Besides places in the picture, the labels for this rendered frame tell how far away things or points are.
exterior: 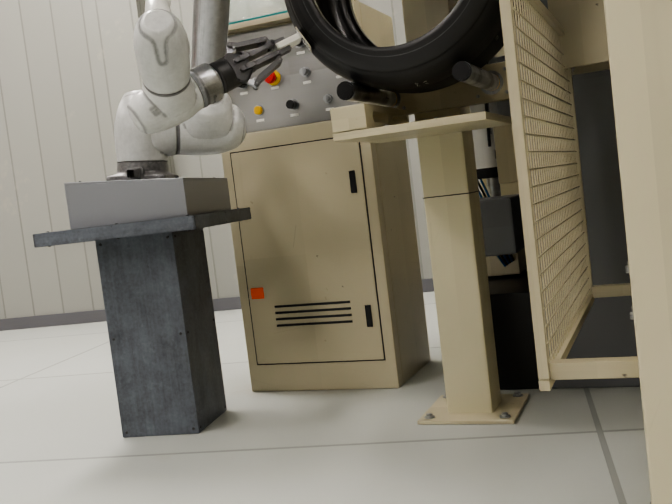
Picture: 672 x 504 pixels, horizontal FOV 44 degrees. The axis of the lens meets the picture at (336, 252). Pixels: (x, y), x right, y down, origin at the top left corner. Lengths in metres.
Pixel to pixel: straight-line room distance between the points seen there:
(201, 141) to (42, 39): 3.41
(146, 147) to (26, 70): 3.43
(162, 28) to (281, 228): 1.25
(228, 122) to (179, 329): 0.64
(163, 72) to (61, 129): 4.05
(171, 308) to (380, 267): 0.69
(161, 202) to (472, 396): 1.03
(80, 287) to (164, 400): 3.27
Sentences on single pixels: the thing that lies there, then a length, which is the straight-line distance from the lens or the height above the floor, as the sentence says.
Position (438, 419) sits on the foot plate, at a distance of 2.37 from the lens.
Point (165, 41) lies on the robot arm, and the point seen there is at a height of 1.00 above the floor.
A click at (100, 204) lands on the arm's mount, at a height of 0.71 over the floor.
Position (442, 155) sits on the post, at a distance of 2.31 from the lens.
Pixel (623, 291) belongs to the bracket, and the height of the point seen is 0.33.
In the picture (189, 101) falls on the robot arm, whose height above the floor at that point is 0.90.
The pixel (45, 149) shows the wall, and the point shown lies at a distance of 5.87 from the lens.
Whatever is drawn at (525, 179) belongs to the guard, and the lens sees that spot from 1.39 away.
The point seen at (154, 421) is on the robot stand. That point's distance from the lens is 2.63.
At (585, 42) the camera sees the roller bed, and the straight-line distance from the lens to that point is 2.19.
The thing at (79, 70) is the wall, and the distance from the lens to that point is 5.78.
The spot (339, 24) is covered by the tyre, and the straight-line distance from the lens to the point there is 2.31.
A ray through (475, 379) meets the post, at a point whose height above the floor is 0.11.
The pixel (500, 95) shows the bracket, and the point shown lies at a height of 0.86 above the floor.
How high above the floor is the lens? 0.67
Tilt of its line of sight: 4 degrees down
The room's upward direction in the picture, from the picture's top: 7 degrees counter-clockwise
